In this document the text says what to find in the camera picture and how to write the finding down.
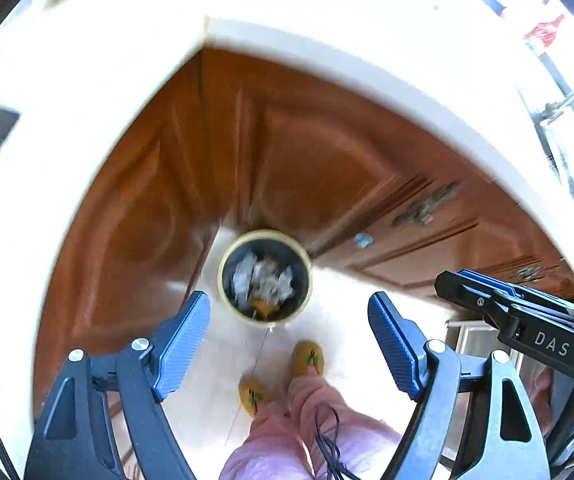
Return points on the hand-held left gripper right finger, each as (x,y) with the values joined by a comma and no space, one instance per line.
(392,345)

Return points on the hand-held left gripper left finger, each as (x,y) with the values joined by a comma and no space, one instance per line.
(182,340)

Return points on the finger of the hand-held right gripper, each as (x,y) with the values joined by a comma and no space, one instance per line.
(459,295)
(487,282)

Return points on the white plastic bag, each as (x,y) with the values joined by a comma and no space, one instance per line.
(247,275)

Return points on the round cream-rimmed trash bin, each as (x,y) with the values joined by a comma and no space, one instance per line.
(298,280)

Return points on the person's right hand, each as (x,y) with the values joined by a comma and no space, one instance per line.
(542,390)

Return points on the yellow slipper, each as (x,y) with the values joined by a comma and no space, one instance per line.
(254,397)
(308,357)

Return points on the light blue cabinet knob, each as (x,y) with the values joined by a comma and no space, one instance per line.
(363,240)

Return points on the wooden base cabinet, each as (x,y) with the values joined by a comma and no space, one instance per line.
(317,150)

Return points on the red spray bottle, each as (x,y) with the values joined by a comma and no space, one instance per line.
(544,30)

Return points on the dark framed window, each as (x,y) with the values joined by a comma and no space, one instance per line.
(489,0)

